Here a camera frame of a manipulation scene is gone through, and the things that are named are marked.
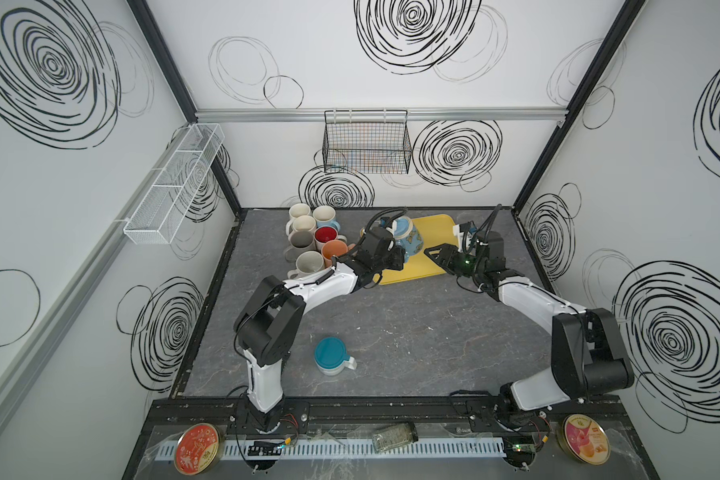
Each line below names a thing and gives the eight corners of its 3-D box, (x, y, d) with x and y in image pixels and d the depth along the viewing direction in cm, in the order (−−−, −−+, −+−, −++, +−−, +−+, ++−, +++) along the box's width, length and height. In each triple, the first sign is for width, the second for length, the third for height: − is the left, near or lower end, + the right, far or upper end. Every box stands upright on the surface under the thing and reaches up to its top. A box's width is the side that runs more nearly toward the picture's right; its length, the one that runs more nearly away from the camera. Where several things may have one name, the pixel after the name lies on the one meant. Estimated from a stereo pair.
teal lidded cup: (317, 376, 82) (312, 367, 75) (319, 347, 87) (316, 336, 81) (356, 376, 82) (355, 367, 75) (356, 347, 87) (356, 336, 81)
